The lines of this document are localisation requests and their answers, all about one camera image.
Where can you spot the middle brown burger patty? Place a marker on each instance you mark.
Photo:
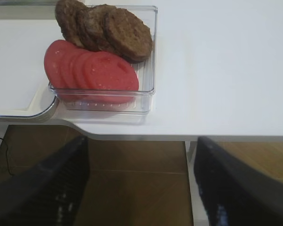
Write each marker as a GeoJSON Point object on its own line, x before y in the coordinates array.
{"type": "Point", "coordinates": [90, 25]}

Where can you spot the cream metal tray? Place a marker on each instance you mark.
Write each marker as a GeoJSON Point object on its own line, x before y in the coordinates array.
{"type": "Point", "coordinates": [27, 28]}

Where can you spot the rear red tomato slice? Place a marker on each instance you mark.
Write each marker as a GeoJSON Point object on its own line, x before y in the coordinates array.
{"type": "Point", "coordinates": [52, 61]}

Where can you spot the white table leg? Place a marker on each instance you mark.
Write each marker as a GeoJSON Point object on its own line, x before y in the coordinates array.
{"type": "Point", "coordinates": [198, 211]}

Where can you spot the front brown burger patty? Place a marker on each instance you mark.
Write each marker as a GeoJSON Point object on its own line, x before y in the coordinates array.
{"type": "Point", "coordinates": [128, 34]}

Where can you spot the red tomato slice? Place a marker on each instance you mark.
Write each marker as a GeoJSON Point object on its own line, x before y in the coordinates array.
{"type": "Point", "coordinates": [66, 66]}
{"type": "Point", "coordinates": [52, 61]}
{"type": "Point", "coordinates": [105, 71]}
{"type": "Point", "coordinates": [78, 63]}

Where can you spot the rear brown burger patty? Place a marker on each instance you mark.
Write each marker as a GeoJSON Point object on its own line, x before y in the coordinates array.
{"type": "Point", "coordinates": [65, 14]}

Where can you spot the brown burger patty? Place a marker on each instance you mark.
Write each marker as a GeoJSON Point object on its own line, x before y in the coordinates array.
{"type": "Point", "coordinates": [65, 14]}
{"type": "Point", "coordinates": [128, 34]}
{"type": "Point", "coordinates": [90, 25]}

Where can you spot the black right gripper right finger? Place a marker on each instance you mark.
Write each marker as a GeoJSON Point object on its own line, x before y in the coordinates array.
{"type": "Point", "coordinates": [233, 193]}

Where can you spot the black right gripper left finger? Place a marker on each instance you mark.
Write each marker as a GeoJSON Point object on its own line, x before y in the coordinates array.
{"type": "Point", "coordinates": [50, 192]}

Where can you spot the front red tomato slice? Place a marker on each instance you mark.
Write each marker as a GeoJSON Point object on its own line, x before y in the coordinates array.
{"type": "Point", "coordinates": [105, 71]}

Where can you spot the clear patty and tomato container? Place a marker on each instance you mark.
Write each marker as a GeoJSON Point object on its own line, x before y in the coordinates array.
{"type": "Point", "coordinates": [111, 100]}

